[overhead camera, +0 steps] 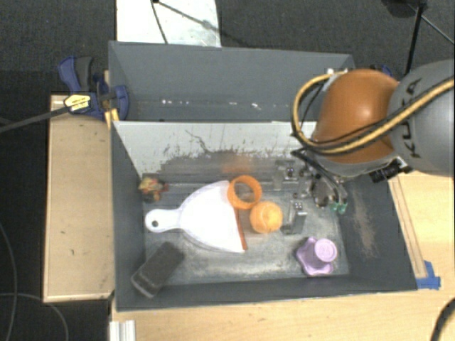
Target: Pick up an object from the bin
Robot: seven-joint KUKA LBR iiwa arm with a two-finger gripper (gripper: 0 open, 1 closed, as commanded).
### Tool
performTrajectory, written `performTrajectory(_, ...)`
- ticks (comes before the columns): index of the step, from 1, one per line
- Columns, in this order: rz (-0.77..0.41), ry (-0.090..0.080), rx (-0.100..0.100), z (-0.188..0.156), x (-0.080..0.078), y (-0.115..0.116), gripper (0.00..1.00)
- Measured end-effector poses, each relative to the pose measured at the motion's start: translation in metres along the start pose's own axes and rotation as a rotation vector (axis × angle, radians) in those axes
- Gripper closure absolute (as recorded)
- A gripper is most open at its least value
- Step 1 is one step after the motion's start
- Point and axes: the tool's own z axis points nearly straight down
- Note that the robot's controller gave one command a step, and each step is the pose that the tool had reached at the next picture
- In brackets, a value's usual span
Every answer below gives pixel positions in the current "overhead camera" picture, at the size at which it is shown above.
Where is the dark grey sponge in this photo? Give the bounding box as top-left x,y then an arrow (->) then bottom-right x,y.
130,241 -> 186,299

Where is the black cylinder on white bracket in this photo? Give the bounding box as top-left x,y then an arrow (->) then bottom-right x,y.
368,156 -> 413,184

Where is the white plastic dustpan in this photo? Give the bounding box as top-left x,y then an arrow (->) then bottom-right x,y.
144,180 -> 247,254

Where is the pale wood board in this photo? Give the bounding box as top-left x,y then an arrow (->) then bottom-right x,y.
42,94 -> 117,303

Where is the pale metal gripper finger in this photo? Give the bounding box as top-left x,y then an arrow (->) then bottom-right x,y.
272,160 -> 303,191
282,200 -> 309,234

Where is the grey metal bin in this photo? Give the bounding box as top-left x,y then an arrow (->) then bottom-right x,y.
107,40 -> 419,312

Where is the orange ring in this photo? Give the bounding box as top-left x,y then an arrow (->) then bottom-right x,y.
226,175 -> 263,211

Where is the purple flower-shaped knob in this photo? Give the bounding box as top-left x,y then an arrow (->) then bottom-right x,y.
295,236 -> 338,277

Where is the small multicoloured toy figure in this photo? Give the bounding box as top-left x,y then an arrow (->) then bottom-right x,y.
137,176 -> 170,203

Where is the orange ball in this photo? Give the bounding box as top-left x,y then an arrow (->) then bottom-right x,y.
249,201 -> 284,234

